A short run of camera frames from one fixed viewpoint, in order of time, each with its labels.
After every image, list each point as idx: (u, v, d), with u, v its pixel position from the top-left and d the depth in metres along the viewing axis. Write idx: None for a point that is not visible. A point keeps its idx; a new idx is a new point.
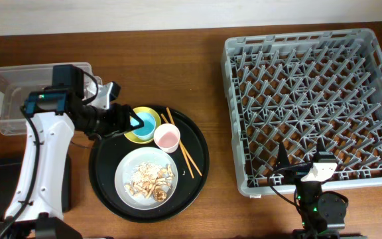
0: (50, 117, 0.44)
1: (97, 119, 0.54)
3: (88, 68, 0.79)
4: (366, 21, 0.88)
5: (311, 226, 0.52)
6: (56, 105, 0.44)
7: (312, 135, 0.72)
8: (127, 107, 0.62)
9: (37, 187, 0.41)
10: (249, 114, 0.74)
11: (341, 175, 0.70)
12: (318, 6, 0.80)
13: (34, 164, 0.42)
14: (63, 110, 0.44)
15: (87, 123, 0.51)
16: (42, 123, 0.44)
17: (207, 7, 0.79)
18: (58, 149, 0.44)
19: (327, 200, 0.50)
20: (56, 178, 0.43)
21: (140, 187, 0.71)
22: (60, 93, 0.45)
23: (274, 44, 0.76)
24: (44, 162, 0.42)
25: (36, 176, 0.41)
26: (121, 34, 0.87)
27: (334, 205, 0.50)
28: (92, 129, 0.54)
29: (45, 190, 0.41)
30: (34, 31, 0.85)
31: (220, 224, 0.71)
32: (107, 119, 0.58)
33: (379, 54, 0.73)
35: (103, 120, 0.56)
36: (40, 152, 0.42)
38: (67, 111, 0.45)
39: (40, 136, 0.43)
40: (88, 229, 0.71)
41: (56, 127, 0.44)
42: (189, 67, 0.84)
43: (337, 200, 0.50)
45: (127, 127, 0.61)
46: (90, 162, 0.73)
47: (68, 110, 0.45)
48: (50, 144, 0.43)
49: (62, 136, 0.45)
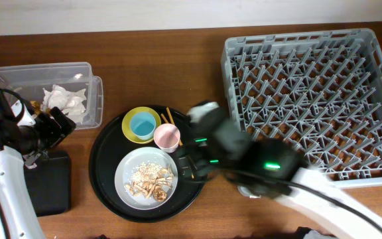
0: None
1: (38, 140, 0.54)
3: (88, 68, 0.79)
4: (366, 20, 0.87)
5: (259, 181, 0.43)
6: None
7: (312, 135, 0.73)
8: (55, 109, 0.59)
9: (14, 235, 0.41)
10: (249, 114, 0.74)
11: (341, 175, 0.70)
12: (317, 6, 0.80)
13: None
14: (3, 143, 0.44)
15: (29, 145, 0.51)
16: None
17: (207, 7, 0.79)
18: (17, 186, 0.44)
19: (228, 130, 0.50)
20: (30, 217, 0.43)
21: (140, 187, 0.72)
22: None
23: (274, 44, 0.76)
24: (7, 205, 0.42)
25: (6, 225, 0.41)
26: (121, 34, 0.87)
27: (229, 121, 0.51)
28: (36, 151, 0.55)
29: (24, 234, 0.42)
30: (35, 31, 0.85)
31: (220, 224, 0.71)
32: (43, 130, 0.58)
33: (379, 54, 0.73)
35: (42, 137, 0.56)
36: None
38: (8, 142, 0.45)
39: None
40: (87, 228, 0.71)
41: (5, 164, 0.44)
42: (189, 67, 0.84)
43: (213, 108, 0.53)
45: (66, 128, 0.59)
46: (90, 162, 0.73)
47: (8, 141, 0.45)
48: (4, 186, 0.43)
49: (13, 171, 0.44)
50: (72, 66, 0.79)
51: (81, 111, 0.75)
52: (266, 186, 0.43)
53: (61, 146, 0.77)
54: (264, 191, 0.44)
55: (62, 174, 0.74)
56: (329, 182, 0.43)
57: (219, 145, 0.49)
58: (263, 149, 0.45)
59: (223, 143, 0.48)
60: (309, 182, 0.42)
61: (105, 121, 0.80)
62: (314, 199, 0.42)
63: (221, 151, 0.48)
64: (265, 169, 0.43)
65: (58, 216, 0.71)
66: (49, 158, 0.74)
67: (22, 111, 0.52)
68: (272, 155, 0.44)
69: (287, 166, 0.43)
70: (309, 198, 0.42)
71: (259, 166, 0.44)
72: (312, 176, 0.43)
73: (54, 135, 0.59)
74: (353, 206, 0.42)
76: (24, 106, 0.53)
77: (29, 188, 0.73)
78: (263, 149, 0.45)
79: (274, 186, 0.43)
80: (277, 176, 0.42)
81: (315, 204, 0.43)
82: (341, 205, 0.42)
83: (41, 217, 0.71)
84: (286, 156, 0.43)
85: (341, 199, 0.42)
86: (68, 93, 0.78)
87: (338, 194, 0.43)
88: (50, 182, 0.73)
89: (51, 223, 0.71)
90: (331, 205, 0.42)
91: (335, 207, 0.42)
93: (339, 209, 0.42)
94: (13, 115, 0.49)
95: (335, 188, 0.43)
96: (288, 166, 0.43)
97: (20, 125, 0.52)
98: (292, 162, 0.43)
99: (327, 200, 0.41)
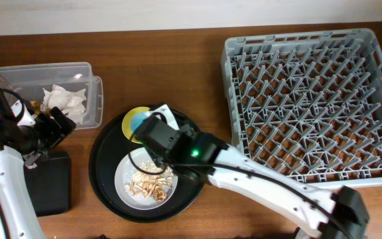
0: None
1: (38, 139, 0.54)
3: (88, 68, 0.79)
4: (366, 21, 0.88)
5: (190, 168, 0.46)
6: None
7: (312, 135, 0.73)
8: (54, 109, 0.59)
9: (14, 235, 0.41)
10: (249, 114, 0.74)
11: (341, 175, 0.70)
12: (317, 6, 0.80)
13: None
14: (3, 143, 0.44)
15: (28, 145, 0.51)
16: None
17: (207, 7, 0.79)
18: (17, 186, 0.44)
19: (158, 122, 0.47)
20: (30, 217, 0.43)
21: (140, 187, 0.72)
22: None
23: (274, 44, 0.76)
24: (6, 204, 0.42)
25: (6, 224, 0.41)
26: (121, 34, 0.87)
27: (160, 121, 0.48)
28: (36, 151, 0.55)
29: (24, 234, 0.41)
30: (35, 31, 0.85)
31: (220, 224, 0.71)
32: (42, 130, 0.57)
33: (379, 54, 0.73)
35: (42, 137, 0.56)
36: None
38: (8, 142, 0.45)
39: None
40: (87, 228, 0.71)
41: (5, 164, 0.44)
42: (189, 67, 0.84)
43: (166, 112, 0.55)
45: (67, 127, 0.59)
46: (90, 162, 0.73)
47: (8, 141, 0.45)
48: (4, 186, 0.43)
49: (13, 171, 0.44)
50: (73, 66, 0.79)
51: (81, 112, 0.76)
52: (195, 171, 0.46)
53: (61, 146, 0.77)
54: (191, 175, 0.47)
55: (62, 174, 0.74)
56: (241, 157, 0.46)
57: (158, 143, 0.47)
58: (174, 135, 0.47)
59: (162, 141, 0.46)
60: (225, 161, 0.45)
61: (105, 121, 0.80)
62: (230, 174, 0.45)
63: (160, 146, 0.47)
64: (192, 157, 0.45)
65: (58, 216, 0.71)
66: (49, 158, 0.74)
67: (22, 111, 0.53)
68: (193, 143, 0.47)
69: (205, 151, 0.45)
70: (224, 173, 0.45)
71: (186, 155, 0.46)
72: (229, 156, 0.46)
73: (54, 135, 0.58)
74: (266, 174, 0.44)
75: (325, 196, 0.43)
76: (24, 105, 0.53)
77: (29, 188, 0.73)
78: (170, 133, 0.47)
79: (200, 171, 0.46)
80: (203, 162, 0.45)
81: (227, 176, 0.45)
82: (251, 176, 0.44)
83: (41, 216, 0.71)
84: (207, 143, 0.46)
85: (255, 170, 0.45)
86: (68, 93, 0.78)
87: (250, 167, 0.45)
88: (50, 182, 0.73)
89: (50, 223, 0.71)
90: (245, 177, 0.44)
91: (247, 178, 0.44)
93: (249, 180, 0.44)
94: (12, 116, 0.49)
95: (246, 162, 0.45)
96: (205, 153, 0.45)
97: (20, 125, 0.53)
98: (210, 145, 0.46)
99: (238, 172, 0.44)
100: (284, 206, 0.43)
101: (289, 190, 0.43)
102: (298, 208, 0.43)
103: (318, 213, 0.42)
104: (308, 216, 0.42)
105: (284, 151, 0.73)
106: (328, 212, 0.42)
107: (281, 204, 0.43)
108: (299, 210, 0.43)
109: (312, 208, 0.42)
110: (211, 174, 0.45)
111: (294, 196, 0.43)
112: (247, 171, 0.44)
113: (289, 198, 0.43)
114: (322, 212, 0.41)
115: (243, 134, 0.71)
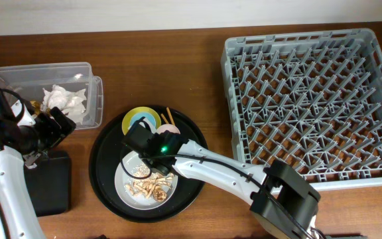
0: None
1: (38, 139, 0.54)
3: (88, 68, 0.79)
4: (366, 20, 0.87)
5: (159, 162, 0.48)
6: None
7: (312, 135, 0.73)
8: (54, 109, 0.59)
9: (14, 235, 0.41)
10: (249, 114, 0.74)
11: (341, 175, 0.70)
12: (317, 6, 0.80)
13: None
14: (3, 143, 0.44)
15: (28, 145, 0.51)
16: None
17: (207, 7, 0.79)
18: (17, 186, 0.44)
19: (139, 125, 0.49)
20: (30, 216, 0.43)
21: (140, 187, 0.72)
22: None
23: (274, 44, 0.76)
24: (6, 204, 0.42)
25: (6, 225, 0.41)
26: (121, 34, 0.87)
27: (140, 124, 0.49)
28: (36, 151, 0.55)
29: (24, 234, 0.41)
30: (35, 31, 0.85)
31: (220, 224, 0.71)
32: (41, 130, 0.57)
33: (379, 54, 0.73)
35: (42, 137, 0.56)
36: None
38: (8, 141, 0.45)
39: None
40: (87, 228, 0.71)
41: (4, 165, 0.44)
42: (189, 67, 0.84)
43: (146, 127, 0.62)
45: (67, 127, 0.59)
46: (90, 162, 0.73)
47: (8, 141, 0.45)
48: (4, 185, 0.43)
49: (13, 170, 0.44)
50: (73, 66, 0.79)
51: (81, 111, 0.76)
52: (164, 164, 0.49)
53: (61, 146, 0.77)
54: (160, 170, 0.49)
55: (62, 173, 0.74)
56: (196, 147, 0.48)
57: (135, 144, 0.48)
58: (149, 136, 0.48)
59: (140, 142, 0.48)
60: (184, 151, 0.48)
61: (105, 121, 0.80)
62: (185, 162, 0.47)
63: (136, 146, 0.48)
64: (162, 154, 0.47)
65: (58, 216, 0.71)
66: (50, 158, 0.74)
67: (22, 111, 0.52)
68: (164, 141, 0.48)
69: (173, 148, 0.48)
70: (181, 162, 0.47)
71: (156, 152, 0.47)
72: (188, 147, 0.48)
73: (54, 135, 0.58)
74: (218, 159, 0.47)
75: (260, 170, 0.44)
76: (24, 106, 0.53)
77: (29, 188, 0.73)
78: (146, 134, 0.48)
79: (168, 164, 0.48)
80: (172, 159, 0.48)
81: (183, 164, 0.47)
82: (202, 161, 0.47)
83: (41, 217, 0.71)
84: (173, 139, 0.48)
85: (207, 156, 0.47)
86: (68, 93, 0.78)
87: (203, 155, 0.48)
88: (50, 182, 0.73)
89: (50, 223, 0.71)
90: (195, 161, 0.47)
91: (199, 162, 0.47)
93: (201, 165, 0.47)
94: (13, 115, 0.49)
95: (201, 150, 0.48)
96: (172, 149, 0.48)
97: (20, 125, 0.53)
98: (176, 142, 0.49)
99: (193, 159, 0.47)
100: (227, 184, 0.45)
101: (229, 168, 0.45)
102: (237, 183, 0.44)
103: (253, 185, 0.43)
104: (243, 189, 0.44)
105: (284, 151, 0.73)
106: (260, 183, 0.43)
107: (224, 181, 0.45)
108: (237, 185, 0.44)
109: (248, 182, 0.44)
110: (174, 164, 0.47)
111: (233, 173, 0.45)
112: (197, 155, 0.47)
113: (229, 174, 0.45)
114: (255, 184, 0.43)
115: (243, 134, 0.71)
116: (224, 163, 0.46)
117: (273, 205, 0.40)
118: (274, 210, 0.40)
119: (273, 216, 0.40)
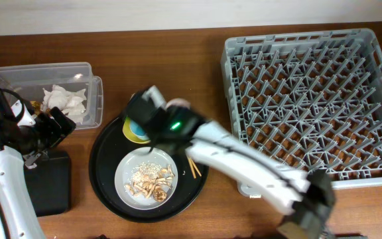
0: None
1: (37, 140, 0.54)
3: (88, 68, 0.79)
4: (366, 20, 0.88)
5: (166, 141, 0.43)
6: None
7: (312, 135, 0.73)
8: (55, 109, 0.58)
9: (14, 235, 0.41)
10: (249, 114, 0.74)
11: (341, 175, 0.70)
12: (317, 6, 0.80)
13: None
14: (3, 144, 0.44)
15: (28, 145, 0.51)
16: None
17: (207, 7, 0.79)
18: (17, 186, 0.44)
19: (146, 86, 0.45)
20: (29, 216, 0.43)
21: (140, 187, 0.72)
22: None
23: (274, 44, 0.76)
24: (6, 204, 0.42)
25: (6, 225, 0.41)
26: (121, 34, 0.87)
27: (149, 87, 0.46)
28: (35, 151, 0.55)
29: (24, 234, 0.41)
30: (35, 30, 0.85)
31: (220, 224, 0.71)
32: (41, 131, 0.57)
33: (379, 54, 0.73)
35: (41, 137, 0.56)
36: None
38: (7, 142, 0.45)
39: None
40: (87, 228, 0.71)
41: (4, 164, 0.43)
42: (189, 67, 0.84)
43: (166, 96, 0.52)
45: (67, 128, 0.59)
46: (90, 162, 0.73)
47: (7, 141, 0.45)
48: (3, 185, 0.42)
49: (13, 170, 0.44)
50: (73, 66, 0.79)
51: (81, 111, 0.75)
52: (174, 144, 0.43)
53: (61, 146, 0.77)
54: (168, 147, 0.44)
55: (62, 173, 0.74)
56: (220, 133, 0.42)
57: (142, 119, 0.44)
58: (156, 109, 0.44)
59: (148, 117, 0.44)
60: (203, 136, 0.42)
61: (105, 121, 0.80)
62: (208, 150, 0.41)
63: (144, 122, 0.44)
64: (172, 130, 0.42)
65: (58, 216, 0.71)
66: (49, 158, 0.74)
67: (22, 111, 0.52)
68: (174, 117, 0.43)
69: (186, 125, 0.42)
70: (201, 146, 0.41)
71: (165, 128, 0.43)
72: (208, 131, 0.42)
73: (54, 135, 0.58)
74: (247, 152, 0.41)
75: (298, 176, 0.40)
76: (24, 106, 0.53)
77: (30, 188, 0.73)
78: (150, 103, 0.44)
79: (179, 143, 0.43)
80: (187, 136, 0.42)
81: (205, 151, 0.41)
82: (229, 152, 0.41)
83: (41, 217, 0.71)
84: (188, 115, 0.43)
85: (235, 147, 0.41)
86: (68, 93, 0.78)
87: (229, 143, 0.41)
88: (50, 182, 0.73)
89: (50, 224, 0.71)
90: (223, 153, 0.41)
91: (225, 153, 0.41)
93: (226, 155, 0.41)
94: (12, 115, 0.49)
95: (225, 137, 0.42)
96: (186, 126, 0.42)
97: (20, 126, 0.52)
98: (192, 119, 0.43)
99: (217, 147, 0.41)
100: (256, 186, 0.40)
101: (264, 167, 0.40)
102: (273, 186, 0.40)
103: (292, 192, 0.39)
104: (280, 194, 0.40)
105: (284, 151, 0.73)
106: (300, 191, 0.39)
107: (257, 180, 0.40)
108: (274, 187, 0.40)
109: (286, 187, 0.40)
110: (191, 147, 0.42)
111: (269, 174, 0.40)
112: (224, 145, 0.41)
113: (263, 177, 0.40)
114: (296, 191, 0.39)
115: (243, 134, 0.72)
116: (259, 162, 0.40)
117: (311, 215, 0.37)
118: (312, 219, 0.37)
119: (311, 226, 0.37)
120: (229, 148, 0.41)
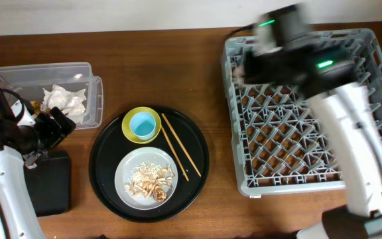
0: None
1: (37, 140, 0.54)
3: (88, 68, 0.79)
4: (366, 20, 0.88)
5: (308, 71, 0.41)
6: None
7: (312, 135, 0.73)
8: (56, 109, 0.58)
9: (14, 235, 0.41)
10: (249, 113, 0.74)
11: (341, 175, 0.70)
12: (317, 6, 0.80)
13: None
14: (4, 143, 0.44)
15: (28, 145, 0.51)
16: None
17: (207, 7, 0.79)
18: (17, 186, 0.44)
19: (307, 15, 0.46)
20: (29, 216, 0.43)
21: (140, 187, 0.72)
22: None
23: None
24: (6, 204, 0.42)
25: (6, 225, 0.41)
26: (121, 35, 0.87)
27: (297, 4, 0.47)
28: (36, 151, 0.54)
29: (24, 234, 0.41)
30: (35, 31, 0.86)
31: (220, 224, 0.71)
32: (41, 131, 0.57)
33: (379, 54, 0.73)
35: (41, 137, 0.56)
36: None
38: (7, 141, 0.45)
39: None
40: (87, 229, 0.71)
41: (4, 164, 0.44)
42: (190, 67, 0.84)
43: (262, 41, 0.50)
45: (68, 127, 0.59)
46: (90, 162, 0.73)
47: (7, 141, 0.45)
48: (4, 185, 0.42)
49: (13, 170, 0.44)
50: (73, 66, 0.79)
51: (81, 111, 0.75)
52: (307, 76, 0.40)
53: (61, 146, 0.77)
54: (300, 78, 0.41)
55: (62, 173, 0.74)
56: (363, 108, 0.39)
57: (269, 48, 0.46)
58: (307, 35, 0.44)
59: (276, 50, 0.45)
60: (357, 93, 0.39)
61: (105, 121, 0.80)
62: (340, 109, 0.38)
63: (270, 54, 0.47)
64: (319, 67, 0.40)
65: (58, 216, 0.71)
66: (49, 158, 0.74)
67: (22, 111, 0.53)
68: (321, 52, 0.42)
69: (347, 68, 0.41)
70: (340, 101, 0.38)
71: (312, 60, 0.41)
72: (355, 92, 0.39)
73: (54, 135, 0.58)
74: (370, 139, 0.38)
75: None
76: (24, 106, 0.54)
77: (30, 188, 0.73)
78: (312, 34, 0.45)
79: (312, 79, 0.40)
80: (310, 76, 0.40)
81: (345, 111, 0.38)
82: (356, 127, 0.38)
83: (41, 217, 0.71)
84: (343, 57, 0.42)
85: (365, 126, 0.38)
86: (69, 93, 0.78)
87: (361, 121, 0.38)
88: (50, 182, 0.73)
89: (50, 224, 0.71)
90: (351, 126, 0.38)
91: (355, 127, 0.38)
93: (351, 130, 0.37)
94: (13, 115, 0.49)
95: (365, 113, 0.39)
96: (344, 66, 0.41)
97: (20, 125, 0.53)
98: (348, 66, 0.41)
99: (351, 115, 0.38)
100: (357, 172, 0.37)
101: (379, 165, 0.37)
102: (369, 185, 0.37)
103: None
104: (371, 193, 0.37)
105: (284, 151, 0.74)
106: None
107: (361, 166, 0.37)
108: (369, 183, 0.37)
109: None
110: (323, 97, 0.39)
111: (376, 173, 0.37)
112: (355, 121, 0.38)
113: (371, 171, 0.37)
114: None
115: (243, 134, 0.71)
116: (377, 157, 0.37)
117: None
118: (378, 237, 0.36)
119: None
120: (359, 125, 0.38)
